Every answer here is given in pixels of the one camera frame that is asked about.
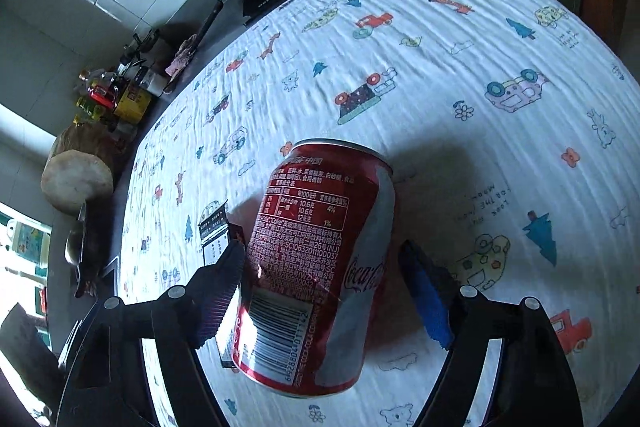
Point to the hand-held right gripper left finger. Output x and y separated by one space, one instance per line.
222 292

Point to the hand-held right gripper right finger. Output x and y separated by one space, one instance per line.
425 292

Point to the red soda can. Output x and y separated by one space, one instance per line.
300 257

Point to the black white small packet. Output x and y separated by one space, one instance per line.
212 232

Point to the dark metal utensil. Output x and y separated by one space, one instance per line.
77 247

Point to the wooden chopping block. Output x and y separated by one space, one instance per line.
75 177

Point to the yellow box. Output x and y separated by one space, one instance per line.
131 102

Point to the group of condiment bottles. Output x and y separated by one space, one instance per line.
107 92

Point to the printed white tablecloth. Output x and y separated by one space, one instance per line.
450 57

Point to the pink cloth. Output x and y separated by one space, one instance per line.
180 57

